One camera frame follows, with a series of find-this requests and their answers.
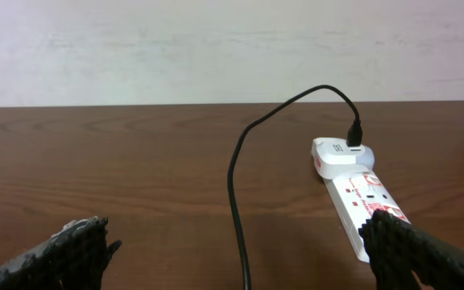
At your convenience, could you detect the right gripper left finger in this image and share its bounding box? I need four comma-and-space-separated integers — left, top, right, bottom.
0, 216, 122, 290

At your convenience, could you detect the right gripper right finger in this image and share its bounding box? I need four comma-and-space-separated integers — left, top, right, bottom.
358, 209, 464, 290

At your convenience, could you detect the white power strip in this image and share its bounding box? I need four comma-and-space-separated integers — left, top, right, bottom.
325, 171, 409, 263

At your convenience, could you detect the white usb wall charger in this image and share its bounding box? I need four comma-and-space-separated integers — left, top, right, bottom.
311, 138, 375, 180

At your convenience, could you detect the black usb charging cable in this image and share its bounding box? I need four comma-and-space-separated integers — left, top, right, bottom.
226, 84, 364, 290

